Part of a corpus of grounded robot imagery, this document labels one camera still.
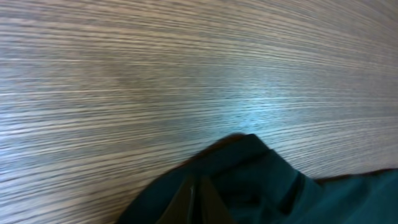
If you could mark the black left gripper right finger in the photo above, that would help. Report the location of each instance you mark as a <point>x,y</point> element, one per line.
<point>213,209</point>

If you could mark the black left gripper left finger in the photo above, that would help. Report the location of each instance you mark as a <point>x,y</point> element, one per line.
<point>180,208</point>

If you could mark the black polo shirt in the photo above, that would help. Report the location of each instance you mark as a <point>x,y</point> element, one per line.
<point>258,186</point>

